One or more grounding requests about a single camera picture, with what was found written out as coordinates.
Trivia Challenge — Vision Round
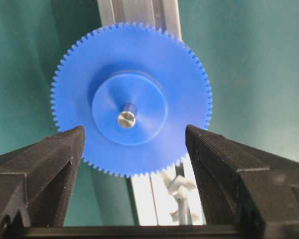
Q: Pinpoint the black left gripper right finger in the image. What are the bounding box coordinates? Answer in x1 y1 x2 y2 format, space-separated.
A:
185 125 299 239

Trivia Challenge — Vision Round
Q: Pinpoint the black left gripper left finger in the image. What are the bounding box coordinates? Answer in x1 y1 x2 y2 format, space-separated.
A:
0 126 85 236

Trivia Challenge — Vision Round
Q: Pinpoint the large blue plastic gear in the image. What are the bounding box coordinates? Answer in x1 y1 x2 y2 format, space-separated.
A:
51 22 213 177

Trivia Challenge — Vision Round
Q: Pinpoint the short steel shaft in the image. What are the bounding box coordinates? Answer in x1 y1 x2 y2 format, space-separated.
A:
175 163 191 225

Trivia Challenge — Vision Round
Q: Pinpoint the tall steel shaft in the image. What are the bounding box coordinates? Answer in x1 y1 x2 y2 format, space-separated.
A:
118 103 137 128

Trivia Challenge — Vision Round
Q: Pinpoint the clear bracket under short shaft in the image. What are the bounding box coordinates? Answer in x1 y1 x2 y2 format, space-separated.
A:
161 172 199 225

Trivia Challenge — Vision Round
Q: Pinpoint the long aluminium extrusion rail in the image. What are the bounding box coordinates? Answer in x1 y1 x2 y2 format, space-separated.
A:
97 0 204 227

